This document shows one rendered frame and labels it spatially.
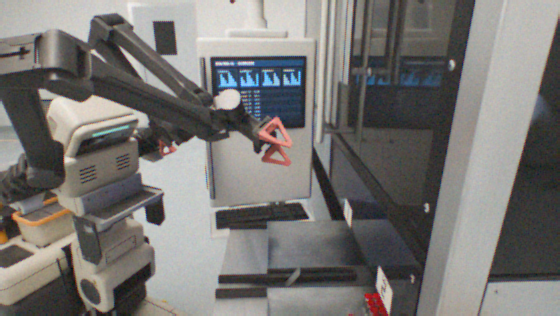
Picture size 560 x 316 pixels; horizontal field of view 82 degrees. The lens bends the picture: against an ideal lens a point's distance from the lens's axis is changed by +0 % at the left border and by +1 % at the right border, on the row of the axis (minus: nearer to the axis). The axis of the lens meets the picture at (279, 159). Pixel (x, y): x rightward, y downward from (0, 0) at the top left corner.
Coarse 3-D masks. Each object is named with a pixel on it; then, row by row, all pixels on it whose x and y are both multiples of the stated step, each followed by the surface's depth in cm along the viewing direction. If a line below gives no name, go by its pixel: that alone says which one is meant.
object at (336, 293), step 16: (272, 288) 86; (288, 288) 86; (304, 288) 86; (320, 288) 86; (336, 288) 86; (352, 288) 86; (368, 288) 86; (272, 304) 85; (288, 304) 85; (304, 304) 85; (320, 304) 85; (336, 304) 85; (352, 304) 85
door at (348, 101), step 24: (360, 0) 90; (336, 24) 121; (360, 24) 90; (336, 48) 122; (360, 48) 90; (336, 72) 122; (336, 96) 123; (360, 96) 91; (336, 120) 123; (360, 120) 91; (360, 144) 91
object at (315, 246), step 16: (272, 224) 118; (288, 224) 118; (304, 224) 118; (320, 224) 118; (336, 224) 119; (272, 240) 112; (288, 240) 112; (304, 240) 112; (320, 240) 112; (336, 240) 112; (352, 240) 112; (272, 256) 104; (288, 256) 104; (304, 256) 104; (320, 256) 104; (336, 256) 104; (352, 256) 104; (272, 272) 94; (288, 272) 94; (304, 272) 94; (368, 272) 95
